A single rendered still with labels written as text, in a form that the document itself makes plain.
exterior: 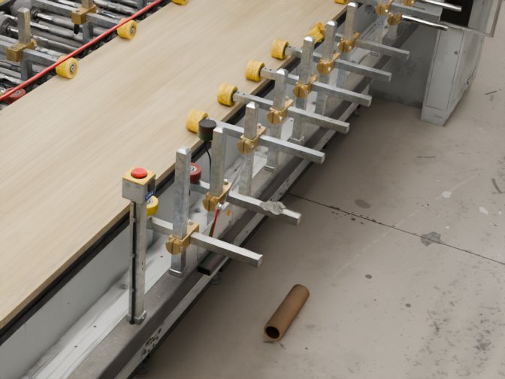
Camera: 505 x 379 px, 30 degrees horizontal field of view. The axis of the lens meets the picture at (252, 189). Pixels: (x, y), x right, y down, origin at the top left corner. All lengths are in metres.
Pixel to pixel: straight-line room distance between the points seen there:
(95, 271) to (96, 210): 0.19
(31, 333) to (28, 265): 0.20
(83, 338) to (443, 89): 3.18
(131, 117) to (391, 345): 1.43
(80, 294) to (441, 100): 3.13
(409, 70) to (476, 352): 2.18
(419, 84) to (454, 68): 0.32
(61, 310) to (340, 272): 1.74
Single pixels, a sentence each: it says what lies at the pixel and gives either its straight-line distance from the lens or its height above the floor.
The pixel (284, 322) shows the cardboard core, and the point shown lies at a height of 0.07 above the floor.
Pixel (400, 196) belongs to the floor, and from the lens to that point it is 4.93.
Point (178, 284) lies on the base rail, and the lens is 3.05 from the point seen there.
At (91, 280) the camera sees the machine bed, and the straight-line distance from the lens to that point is 3.03.
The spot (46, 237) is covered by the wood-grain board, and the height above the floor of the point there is 0.90.
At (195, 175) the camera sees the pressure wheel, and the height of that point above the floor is 0.90.
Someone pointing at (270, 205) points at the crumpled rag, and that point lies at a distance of 3.14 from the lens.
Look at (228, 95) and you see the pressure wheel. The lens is 3.60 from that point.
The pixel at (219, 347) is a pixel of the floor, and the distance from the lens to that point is 3.87.
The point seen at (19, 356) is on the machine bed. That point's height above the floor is 0.70.
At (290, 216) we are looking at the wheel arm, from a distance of 3.12.
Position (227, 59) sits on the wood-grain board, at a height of 0.90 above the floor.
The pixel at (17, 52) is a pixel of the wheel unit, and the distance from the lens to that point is 3.88.
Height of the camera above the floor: 2.62
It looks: 33 degrees down
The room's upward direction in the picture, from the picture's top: 6 degrees clockwise
